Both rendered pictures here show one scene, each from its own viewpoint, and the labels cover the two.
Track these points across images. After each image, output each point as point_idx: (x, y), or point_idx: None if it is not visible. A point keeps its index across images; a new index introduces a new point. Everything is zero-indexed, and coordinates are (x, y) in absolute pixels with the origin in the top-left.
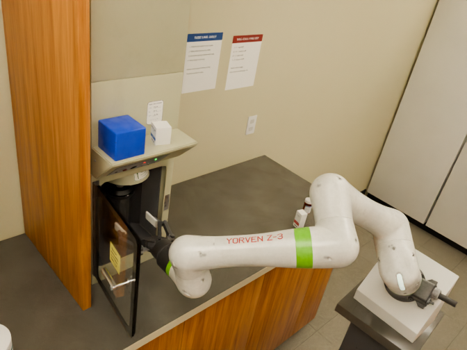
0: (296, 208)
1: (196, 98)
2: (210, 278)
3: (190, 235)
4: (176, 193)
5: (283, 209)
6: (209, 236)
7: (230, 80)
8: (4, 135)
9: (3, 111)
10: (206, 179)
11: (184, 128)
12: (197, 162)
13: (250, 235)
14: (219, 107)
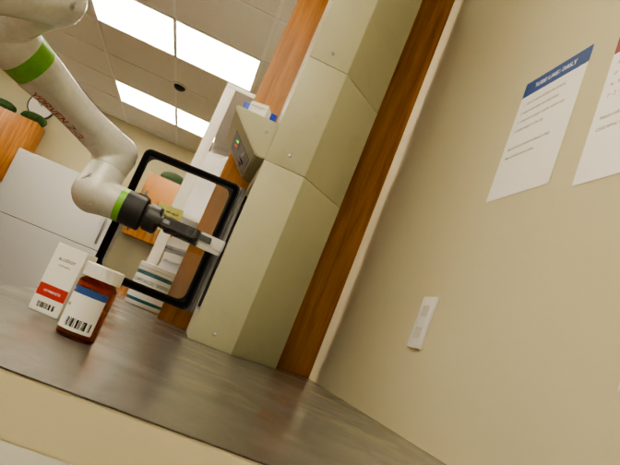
0: (119, 352)
1: (506, 212)
2: (80, 176)
3: (130, 141)
4: (348, 411)
5: (149, 357)
6: (115, 126)
7: (592, 152)
8: (362, 254)
9: (372, 228)
10: (402, 443)
11: (466, 287)
12: (455, 418)
13: (84, 91)
14: (549, 240)
